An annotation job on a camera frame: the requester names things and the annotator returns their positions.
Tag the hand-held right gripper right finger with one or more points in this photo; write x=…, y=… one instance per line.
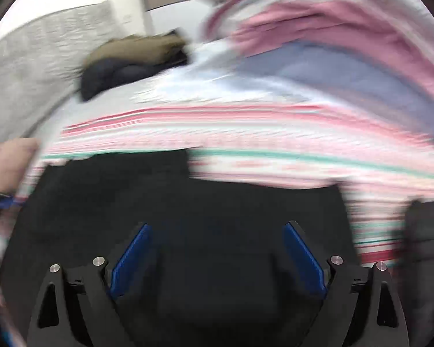
x=305, y=260

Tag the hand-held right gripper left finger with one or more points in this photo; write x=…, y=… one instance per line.
x=130, y=260

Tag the large black sweater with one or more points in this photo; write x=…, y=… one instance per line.
x=202, y=217

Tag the black quilted jacket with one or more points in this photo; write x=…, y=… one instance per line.
x=423, y=260

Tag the red green patterned blanket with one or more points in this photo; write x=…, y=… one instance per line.
x=275, y=141

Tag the grey quilted headboard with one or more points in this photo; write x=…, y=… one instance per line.
x=39, y=61

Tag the dark navy puffer jacket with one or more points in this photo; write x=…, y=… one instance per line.
x=108, y=76

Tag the pale blue checked cloth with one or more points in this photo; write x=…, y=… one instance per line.
x=209, y=86

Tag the blue folded blanket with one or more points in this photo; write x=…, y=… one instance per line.
x=329, y=68

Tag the olive jacket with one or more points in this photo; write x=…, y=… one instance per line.
x=130, y=48

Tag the pink folded sheet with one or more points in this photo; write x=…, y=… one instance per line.
x=329, y=25

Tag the white quilt with pink trim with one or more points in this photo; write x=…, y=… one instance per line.
x=231, y=11

